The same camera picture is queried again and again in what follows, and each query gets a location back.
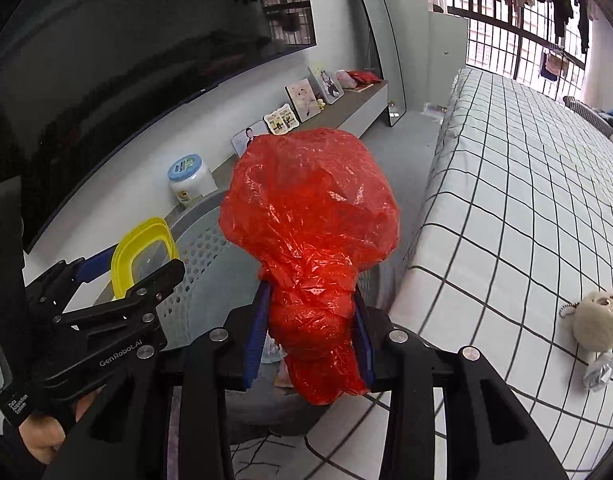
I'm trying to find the yellow plastic lid ring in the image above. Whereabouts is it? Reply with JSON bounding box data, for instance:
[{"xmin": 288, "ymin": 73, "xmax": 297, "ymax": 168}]
[{"xmin": 110, "ymin": 216, "xmax": 181, "ymax": 302}]

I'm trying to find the beige sloth plush toy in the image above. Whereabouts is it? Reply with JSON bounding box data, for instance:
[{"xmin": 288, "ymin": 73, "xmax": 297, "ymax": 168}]
[{"xmin": 559, "ymin": 292, "xmax": 613, "ymax": 353}]

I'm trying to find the red plastic bag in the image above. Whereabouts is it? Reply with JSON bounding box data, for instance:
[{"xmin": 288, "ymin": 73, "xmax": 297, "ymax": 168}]
[{"xmin": 218, "ymin": 128, "xmax": 400, "ymax": 405}]

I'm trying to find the person left hand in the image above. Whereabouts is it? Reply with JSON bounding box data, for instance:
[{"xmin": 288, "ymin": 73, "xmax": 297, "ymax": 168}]
[{"xmin": 16, "ymin": 389, "xmax": 100, "ymax": 465}]

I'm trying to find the grey perforated laundry basket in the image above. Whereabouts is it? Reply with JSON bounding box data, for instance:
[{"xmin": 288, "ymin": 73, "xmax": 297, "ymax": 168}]
[{"xmin": 92, "ymin": 190, "xmax": 403, "ymax": 436}]

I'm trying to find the white jar blue lid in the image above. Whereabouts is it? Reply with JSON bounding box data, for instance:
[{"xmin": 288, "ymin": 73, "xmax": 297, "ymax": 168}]
[{"xmin": 168, "ymin": 154, "xmax": 218, "ymax": 206}]

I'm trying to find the checkered white bed sheet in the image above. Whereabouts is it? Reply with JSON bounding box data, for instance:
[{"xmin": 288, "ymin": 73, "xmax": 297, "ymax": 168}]
[{"xmin": 388, "ymin": 68, "xmax": 613, "ymax": 479}]

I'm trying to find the grey tv console shelf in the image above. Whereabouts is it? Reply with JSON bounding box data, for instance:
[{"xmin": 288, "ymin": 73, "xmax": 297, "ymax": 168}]
[{"xmin": 165, "ymin": 81, "xmax": 389, "ymax": 236}]

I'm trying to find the red cloth on shelf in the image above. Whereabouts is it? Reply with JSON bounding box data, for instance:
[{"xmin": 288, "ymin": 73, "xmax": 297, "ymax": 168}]
[{"xmin": 347, "ymin": 70, "xmax": 383, "ymax": 86}]

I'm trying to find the leaning floor mirror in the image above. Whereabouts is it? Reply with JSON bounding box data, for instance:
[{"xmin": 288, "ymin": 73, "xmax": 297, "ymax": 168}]
[{"xmin": 362, "ymin": 0, "xmax": 407, "ymax": 127}]

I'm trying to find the white cabinet by window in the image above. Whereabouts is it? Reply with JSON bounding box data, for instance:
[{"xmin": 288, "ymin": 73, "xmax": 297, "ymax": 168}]
[{"xmin": 427, "ymin": 12, "xmax": 468, "ymax": 106}]

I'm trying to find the window security grille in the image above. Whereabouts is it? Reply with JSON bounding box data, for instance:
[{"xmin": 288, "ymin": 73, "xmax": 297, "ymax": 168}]
[{"xmin": 445, "ymin": 0, "xmax": 587, "ymax": 100}]

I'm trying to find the man portrait photo frame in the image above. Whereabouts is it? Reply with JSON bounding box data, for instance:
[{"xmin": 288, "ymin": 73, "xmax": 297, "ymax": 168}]
[{"xmin": 232, "ymin": 120, "xmax": 268, "ymax": 158}]

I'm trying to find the black wall television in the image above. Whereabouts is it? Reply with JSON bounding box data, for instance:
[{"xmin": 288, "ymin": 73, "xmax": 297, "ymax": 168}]
[{"xmin": 0, "ymin": 0, "xmax": 310, "ymax": 249}]

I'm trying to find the comic photo frame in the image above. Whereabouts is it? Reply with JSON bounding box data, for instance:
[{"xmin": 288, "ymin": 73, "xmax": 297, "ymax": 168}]
[{"xmin": 263, "ymin": 103, "xmax": 300, "ymax": 136}]

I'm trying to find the pink drawing photo frame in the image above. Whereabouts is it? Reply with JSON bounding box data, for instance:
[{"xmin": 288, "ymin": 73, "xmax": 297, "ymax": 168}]
[{"xmin": 285, "ymin": 78, "xmax": 322, "ymax": 122}]

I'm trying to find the girl photo frame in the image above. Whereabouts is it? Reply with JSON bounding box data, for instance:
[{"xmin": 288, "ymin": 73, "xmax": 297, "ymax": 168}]
[{"xmin": 309, "ymin": 64, "xmax": 343, "ymax": 105}]

